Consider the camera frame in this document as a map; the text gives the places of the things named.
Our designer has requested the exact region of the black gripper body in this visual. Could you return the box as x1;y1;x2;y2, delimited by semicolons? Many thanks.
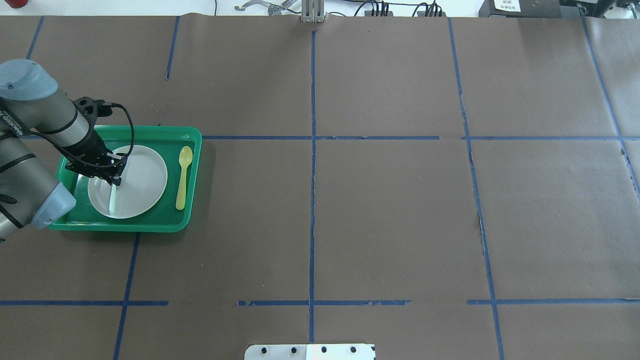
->
65;150;127;183

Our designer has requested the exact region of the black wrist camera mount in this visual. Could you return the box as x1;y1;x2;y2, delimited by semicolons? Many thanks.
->
71;96;114;126

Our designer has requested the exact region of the green plastic tray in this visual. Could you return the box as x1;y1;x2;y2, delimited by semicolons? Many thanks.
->
49;126;202;233

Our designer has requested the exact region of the aluminium frame post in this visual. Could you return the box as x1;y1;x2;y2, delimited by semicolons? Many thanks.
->
301;0;327;23

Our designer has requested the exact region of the white plastic fork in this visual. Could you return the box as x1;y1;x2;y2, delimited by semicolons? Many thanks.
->
107;183;118;215

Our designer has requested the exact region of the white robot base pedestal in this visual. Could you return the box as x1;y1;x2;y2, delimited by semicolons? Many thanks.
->
244;343;377;360

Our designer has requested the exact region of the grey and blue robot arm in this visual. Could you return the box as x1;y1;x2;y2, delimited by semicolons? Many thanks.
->
0;58;131;241

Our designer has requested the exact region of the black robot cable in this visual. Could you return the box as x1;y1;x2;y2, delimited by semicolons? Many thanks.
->
50;102;136;169

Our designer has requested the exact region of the yellow plastic spoon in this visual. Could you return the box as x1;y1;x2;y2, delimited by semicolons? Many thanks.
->
174;146;194;211

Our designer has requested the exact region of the black box with label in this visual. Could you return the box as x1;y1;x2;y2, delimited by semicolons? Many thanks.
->
478;0;562;18

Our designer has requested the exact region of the white round plate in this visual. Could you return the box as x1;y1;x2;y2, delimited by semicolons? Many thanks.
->
87;145;169;219

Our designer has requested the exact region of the red cylinder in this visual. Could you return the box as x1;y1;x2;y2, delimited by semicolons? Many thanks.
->
4;0;29;9

